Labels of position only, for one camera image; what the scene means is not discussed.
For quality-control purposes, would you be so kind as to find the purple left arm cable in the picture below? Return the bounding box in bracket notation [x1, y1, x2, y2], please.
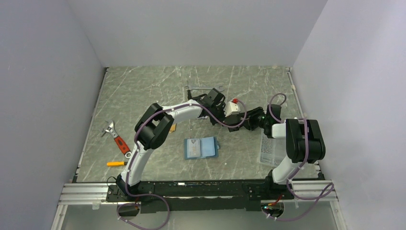
[116, 99, 248, 230]

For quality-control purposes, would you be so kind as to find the aluminium frame rail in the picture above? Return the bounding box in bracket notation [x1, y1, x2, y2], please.
[50, 179, 348, 230]

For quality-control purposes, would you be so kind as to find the yellow handle screwdriver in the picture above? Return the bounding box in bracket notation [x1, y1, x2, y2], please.
[106, 161, 128, 167]

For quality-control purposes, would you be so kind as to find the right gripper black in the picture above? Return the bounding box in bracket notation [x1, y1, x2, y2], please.
[237, 107, 269, 131]

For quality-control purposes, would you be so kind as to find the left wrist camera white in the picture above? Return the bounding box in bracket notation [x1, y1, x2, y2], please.
[225, 98, 241, 117]

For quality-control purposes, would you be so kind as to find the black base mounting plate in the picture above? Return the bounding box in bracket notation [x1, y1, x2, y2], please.
[106, 176, 294, 214]

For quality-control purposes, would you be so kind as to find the single silver VIP card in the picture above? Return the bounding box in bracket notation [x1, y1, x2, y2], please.
[186, 138, 202, 158]

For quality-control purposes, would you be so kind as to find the clear plastic screw box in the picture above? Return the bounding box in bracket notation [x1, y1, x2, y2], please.
[258, 133, 286, 167]

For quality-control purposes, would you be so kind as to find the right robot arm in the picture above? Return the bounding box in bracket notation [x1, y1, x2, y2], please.
[242, 104, 326, 199]

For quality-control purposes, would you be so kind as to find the silver open-end wrench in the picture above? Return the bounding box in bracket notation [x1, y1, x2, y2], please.
[184, 85, 225, 92]

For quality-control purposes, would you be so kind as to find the red adjustable wrench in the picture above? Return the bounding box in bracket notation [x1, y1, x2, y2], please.
[101, 119, 132, 159]

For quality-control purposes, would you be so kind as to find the blue leather card holder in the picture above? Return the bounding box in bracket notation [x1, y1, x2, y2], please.
[184, 137, 220, 160]

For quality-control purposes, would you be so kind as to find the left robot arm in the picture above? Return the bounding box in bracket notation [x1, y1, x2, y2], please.
[116, 88, 248, 201]

